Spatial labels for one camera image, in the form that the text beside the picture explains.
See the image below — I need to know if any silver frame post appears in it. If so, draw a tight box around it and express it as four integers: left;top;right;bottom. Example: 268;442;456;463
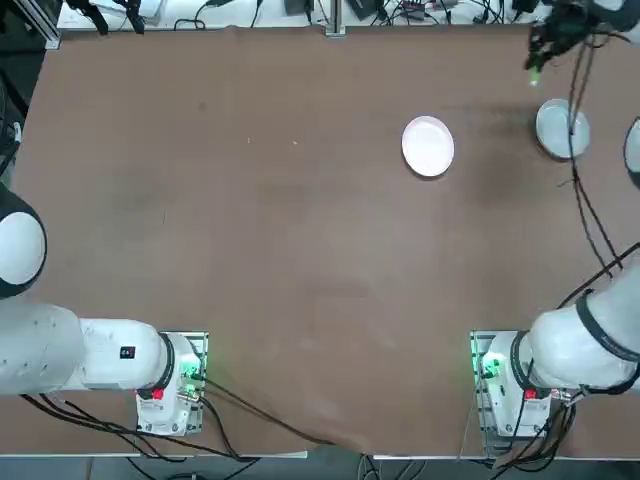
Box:
324;0;347;38

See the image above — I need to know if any silver frame rail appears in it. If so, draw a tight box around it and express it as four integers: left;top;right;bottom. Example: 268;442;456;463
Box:
9;0;62;50

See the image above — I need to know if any large black power brick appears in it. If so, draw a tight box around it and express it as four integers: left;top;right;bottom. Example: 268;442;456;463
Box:
347;0;387;21

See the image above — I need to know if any black stand leg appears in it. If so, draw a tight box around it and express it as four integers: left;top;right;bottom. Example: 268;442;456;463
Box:
67;0;110;36
124;0;147;35

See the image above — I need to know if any pale blue plate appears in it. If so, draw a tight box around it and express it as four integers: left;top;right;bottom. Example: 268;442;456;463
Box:
535;98;591;162

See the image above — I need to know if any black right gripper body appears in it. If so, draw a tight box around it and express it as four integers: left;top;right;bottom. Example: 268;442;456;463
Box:
542;0;601;49

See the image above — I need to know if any white plate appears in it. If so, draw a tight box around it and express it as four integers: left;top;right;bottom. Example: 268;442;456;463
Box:
401;115;457;178

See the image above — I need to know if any black cable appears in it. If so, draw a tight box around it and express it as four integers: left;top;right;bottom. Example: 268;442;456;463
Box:
557;29;626;281
197;374;364;449
19;392;241;460
567;39;626;276

